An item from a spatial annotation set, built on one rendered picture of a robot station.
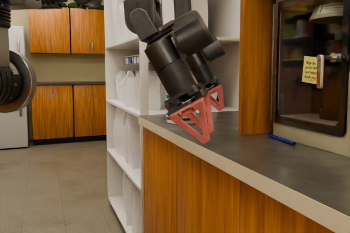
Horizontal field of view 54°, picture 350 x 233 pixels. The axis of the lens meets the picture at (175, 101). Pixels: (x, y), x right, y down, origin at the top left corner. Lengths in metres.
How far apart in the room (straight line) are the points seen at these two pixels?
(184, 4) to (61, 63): 5.17
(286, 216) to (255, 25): 0.69
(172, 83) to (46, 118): 5.13
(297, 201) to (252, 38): 0.68
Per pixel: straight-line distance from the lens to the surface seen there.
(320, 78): 0.98
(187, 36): 0.63
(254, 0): 1.27
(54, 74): 6.23
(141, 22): 0.64
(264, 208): 0.86
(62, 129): 5.76
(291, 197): 0.73
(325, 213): 0.67
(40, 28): 5.92
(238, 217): 0.97
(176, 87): 0.64
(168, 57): 0.64
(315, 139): 1.10
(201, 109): 0.59
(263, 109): 1.28
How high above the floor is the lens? 1.17
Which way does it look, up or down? 5 degrees down
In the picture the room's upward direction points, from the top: straight up
